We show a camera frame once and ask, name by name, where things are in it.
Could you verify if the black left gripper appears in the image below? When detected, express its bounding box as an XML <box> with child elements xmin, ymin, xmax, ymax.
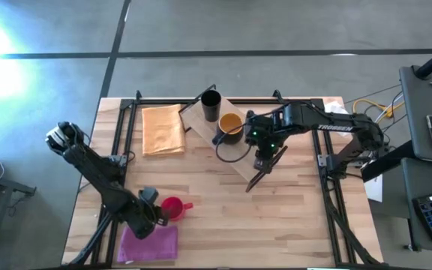
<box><xmin>131</xmin><ymin>202</ymin><xmax>170</xmax><ymax>241</ymax></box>

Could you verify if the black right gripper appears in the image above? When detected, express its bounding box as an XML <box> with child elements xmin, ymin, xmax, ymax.
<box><xmin>245</xmin><ymin>138</ymin><xmax>290</xmax><ymax>193</ymax></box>

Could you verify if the red cup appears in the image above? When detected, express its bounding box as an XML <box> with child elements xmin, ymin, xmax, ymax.
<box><xmin>160</xmin><ymin>196</ymin><xmax>194</xmax><ymax>222</ymax></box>

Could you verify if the black mug with yellow inside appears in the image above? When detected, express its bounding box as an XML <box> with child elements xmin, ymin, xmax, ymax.
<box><xmin>211</xmin><ymin>112</ymin><xmax>245</xmax><ymax>146</ymax></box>

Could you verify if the tall black cup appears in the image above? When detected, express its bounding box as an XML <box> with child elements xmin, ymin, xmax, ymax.
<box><xmin>200</xmin><ymin>88</ymin><xmax>223</xmax><ymax>123</ymax></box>

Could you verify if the purple cloth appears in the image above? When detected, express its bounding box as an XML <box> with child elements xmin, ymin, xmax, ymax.
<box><xmin>116</xmin><ymin>224</ymin><xmax>179</xmax><ymax>263</ymax></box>

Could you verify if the wooden board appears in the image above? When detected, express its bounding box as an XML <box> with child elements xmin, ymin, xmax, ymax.
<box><xmin>178</xmin><ymin>85</ymin><xmax>277</xmax><ymax>184</ymax></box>

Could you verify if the orange cloth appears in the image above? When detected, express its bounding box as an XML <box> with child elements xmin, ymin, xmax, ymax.
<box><xmin>141</xmin><ymin>103</ymin><xmax>186</xmax><ymax>158</ymax></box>

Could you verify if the white paper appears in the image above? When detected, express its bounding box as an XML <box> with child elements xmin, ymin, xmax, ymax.
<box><xmin>364</xmin><ymin>174</ymin><xmax>384</xmax><ymax>203</ymax></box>
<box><xmin>323</xmin><ymin>100</ymin><xmax>353</xmax><ymax>118</ymax></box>

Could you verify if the dark grey desk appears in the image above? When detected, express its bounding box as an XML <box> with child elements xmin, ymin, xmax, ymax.
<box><xmin>399</xmin><ymin>65</ymin><xmax>432</xmax><ymax>166</ymax></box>
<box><xmin>401</xmin><ymin>157</ymin><xmax>432</xmax><ymax>253</ymax></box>

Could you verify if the thin black cable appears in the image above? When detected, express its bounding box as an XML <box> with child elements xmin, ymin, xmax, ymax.
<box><xmin>214</xmin><ymin>123</ymin><xmax>257</xmax><ymax>164</ymax></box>

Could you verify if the yellow cable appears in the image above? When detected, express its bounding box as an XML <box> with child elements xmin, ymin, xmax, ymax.
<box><xmin>352</xmin><ymin>97</ymin><xmax>404</xmax><ymax>125</ymax></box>

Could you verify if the grey cable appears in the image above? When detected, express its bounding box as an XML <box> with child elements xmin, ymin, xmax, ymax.
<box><xmin>373</xmin><ymin>89</ymin><xmax>405</xmax><ymax>125</ymax></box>

